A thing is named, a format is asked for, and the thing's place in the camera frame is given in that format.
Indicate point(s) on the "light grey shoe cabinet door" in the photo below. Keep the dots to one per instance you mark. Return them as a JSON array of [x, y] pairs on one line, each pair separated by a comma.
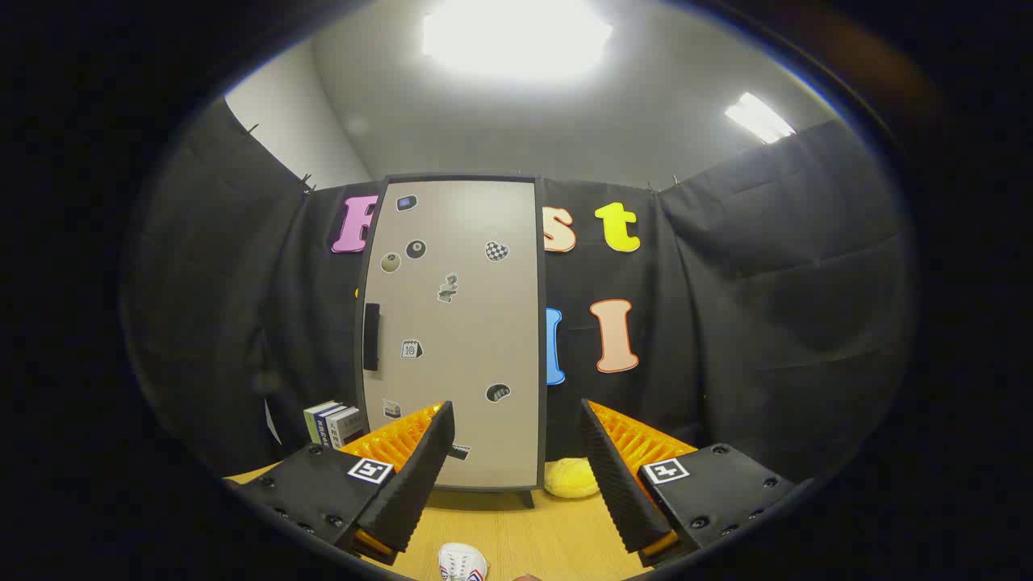
[[468, 323]]

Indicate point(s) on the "large ceiling light panel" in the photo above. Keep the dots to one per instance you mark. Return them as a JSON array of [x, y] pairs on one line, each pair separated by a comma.
[[516, 36]]

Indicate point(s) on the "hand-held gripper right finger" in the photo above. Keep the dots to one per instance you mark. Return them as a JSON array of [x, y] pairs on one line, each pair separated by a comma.
[[617, 484]]

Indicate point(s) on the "black backdrop cloth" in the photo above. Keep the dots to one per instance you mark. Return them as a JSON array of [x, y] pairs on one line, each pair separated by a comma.
[[767, 323]]

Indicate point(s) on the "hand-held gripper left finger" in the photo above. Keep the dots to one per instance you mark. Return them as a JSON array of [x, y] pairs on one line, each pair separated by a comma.
[[420, 476]]

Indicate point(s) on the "yellow plush toy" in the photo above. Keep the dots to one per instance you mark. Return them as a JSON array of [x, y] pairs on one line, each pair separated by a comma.
[[570, 478]]

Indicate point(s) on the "white and green book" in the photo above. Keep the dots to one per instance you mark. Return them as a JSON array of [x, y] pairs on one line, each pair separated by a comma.
[[313, 420]]

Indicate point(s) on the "small ceiling light panel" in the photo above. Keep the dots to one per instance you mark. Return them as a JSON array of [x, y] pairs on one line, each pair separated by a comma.
[[759, 119]]

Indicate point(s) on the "dark grey shoe cabinet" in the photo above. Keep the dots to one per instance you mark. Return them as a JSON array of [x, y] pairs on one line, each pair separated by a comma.
[[543, 323]]

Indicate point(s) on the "white shoe with red-blue stripes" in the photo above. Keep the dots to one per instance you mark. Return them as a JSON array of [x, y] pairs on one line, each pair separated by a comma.
[[462, 562]]

